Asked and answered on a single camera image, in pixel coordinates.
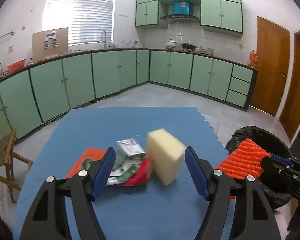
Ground red plastic basin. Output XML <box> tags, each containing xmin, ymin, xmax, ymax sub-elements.
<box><xmin>7</xmin><ymin>59</ymin><xmax>25</xmax><ymax>74</ymax></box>

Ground window blinds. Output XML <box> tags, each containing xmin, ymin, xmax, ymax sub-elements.
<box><xmin>42</xmin><ymin>0</ymin><xmax>115</xmax><ymax>45</ymax></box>

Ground green white crushed carton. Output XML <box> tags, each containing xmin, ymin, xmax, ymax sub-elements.
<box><xmin>106</xmin><ymin>138</ymin><xmax>146</xmax><ymax>186</ymax></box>

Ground range hood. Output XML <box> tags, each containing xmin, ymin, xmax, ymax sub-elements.
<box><xmin>160</xmin><ymin>14</ymin><xmax>200</xmax><ymax>24</ymax></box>

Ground blue box above hood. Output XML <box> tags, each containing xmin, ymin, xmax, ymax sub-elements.
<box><xmin>173</xmin><ymin>1</ymin><xmax>192</xmax><ymax>15</ymax></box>

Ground brown cardboard panel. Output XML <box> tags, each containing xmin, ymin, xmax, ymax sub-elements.
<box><xmin>32</xmin><ymin>28</ymin><xmax>69</xmax><ymax>63</ymax></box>

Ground wall towel rail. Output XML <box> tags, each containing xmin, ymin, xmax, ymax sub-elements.
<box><xmin>0</xmin><ymin>31</ymin><xmax>15</xmax><ymax>39</ymax></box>

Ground orange thermos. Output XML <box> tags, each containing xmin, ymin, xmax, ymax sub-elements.
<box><xmin>248</xmin><ymin>50</ymin><xmax>257</xmax><ymax>67</ymax></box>

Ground orange foam net sleeve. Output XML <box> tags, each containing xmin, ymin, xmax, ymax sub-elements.
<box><xmin>214</xmin><ymin>138</ymin><xmax>272</xmax><ymax>202</ymax></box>

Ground cream yellow sponge block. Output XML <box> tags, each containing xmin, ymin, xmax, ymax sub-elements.
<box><xmin>146</xmin><ymin>128</ymin><xmax>186</xmax><ymax>186</ymax></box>

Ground green kitchen cabinets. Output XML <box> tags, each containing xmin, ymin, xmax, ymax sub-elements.
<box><xmin>135</xmin><ymin>0</ymin><xmax>243</xmax><ymax>37</ymax></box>
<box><xmin>0</xmin><ymin>49</ymin><xmax>257</xmax><ymax>139</ymax></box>

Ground kitchen faucet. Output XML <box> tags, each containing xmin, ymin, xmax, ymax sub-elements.
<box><xmin>100</xmin><ymin>30</ymin><xmax>107</xmax><ymax>49</ymax></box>

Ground wooden door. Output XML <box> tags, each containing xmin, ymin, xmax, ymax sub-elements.
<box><xmin>250</xmin><ymin>16</ymin><xmax>290</xmax><ymax>116</ymax></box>
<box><xmin>279</xmin><ymin>31</ymin><xmax>300</xmax><ymax>142</ymax></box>

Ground black wok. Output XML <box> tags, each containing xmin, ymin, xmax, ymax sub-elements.
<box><xmin>181</xmin><ymin>42</ymin><xmax>196</xmax><ymax>52</ymax></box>

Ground white cooking pot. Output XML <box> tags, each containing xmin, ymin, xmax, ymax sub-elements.
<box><xmin>166</xmin><ymin>38</ymin><xmax>177</xmax><ymax>50</ymax></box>

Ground green lower kitchen cabinets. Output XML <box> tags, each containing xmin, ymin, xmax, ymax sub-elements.
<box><xmin>0</xmin><ymin>49</ymin><xmax>257</xmax><ymax>139</ymax></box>

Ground blue table mat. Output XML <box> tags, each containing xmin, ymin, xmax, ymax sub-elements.
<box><xmin>12</xmin><ymin>107</ymin><xmax>228</xmax><ymax>239</ymax></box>

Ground red paper cup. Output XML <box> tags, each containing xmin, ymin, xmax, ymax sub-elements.
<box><xmin>119</xmin><ymin>158</ymin><xmax>154</xmax><ymax>186</ymax></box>

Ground green upper kitchen cabinets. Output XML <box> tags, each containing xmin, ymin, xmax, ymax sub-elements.
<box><xmin>135</xmin><ymin>0</ymin><xmax>243</xmax><ymax>37</ymax></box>

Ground wooden chair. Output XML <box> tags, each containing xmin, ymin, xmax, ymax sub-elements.
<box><xmin>0</xmin><ymin>128</ymin><xmax>33</xmax><ymax>203</ymax></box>

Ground black lined trash bin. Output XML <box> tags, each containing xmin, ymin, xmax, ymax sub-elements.
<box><xmin>225</xmin><ymin>126</ymin><xmax>293</xmax><ymax>210</ymax></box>

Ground small orange foam net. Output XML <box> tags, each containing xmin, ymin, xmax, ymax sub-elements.
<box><xmin>65</xmin><ymin>147</ymin><xmax>106</xmax><ymax>178</ymax></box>

